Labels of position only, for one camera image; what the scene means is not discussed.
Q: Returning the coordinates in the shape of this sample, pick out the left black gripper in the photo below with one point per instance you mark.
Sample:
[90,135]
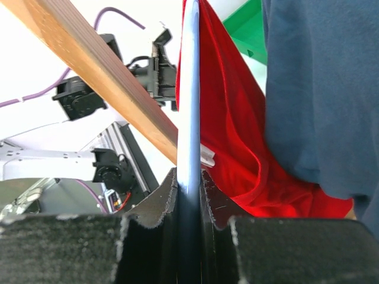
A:
[155,73]

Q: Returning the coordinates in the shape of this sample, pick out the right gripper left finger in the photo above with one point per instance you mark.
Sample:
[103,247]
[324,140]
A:
[138,246]

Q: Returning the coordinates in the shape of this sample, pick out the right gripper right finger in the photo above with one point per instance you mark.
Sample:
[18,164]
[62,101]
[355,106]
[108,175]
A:
[241,248]

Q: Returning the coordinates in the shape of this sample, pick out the red t shirt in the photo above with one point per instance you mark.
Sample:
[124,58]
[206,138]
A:
[232,120]

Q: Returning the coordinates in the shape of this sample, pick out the light blue hanger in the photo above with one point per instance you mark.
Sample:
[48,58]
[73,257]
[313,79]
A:
[188,152]

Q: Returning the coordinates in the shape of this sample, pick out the blue t shirt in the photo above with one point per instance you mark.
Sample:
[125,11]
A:
[322,96]

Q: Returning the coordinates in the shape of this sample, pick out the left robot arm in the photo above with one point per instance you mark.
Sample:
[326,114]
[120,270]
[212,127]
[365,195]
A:
[123,172]

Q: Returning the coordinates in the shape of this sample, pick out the wooden hanger stand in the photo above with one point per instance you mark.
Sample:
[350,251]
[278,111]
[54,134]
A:
[63,29]

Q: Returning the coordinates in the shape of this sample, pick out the green plastic tray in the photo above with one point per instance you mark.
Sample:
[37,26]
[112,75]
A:
[245,27]

